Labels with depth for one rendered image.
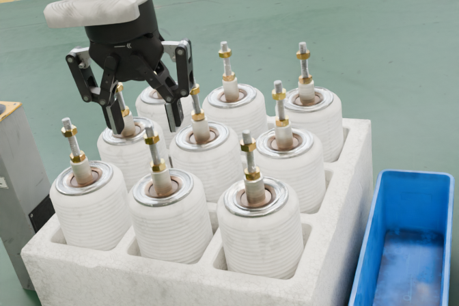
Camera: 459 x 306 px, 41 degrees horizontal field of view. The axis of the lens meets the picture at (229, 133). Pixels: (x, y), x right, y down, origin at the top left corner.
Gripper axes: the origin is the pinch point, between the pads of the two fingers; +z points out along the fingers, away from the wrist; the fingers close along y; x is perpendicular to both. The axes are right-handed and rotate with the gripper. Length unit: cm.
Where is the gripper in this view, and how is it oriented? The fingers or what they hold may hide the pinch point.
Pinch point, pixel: (145, 120)
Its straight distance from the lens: 70.2
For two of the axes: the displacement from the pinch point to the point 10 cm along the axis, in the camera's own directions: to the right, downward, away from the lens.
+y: -9.7, 0.4, 2.3
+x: -1.8, 5.1, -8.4
